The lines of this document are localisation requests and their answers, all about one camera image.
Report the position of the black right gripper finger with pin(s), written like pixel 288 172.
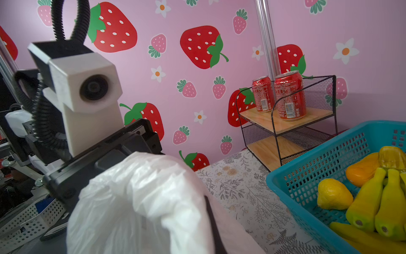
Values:
pixel 218 244

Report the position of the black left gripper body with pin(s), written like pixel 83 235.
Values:
pixel 66 182

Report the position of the white plastic bag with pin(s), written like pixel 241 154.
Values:
pixel 151 204

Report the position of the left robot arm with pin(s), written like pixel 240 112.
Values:
pixel 45 132

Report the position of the teal plastic basket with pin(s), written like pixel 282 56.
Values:
pixel 296 182

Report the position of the yellow lemon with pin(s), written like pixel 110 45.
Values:
pixel 333 195

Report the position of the red soda can right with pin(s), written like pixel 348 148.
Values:
pixel 290 98

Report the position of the red soda can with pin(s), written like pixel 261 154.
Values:
pixel 290 98
pixel 263 94

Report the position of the yellow banana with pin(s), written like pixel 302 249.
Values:
pixel 377 217

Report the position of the red soda can left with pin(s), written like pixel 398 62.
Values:
pixel 263 94

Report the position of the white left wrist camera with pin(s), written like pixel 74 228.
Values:
pixel 84 86

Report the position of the black wire wooden shelf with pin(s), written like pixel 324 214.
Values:
pixel 276 142

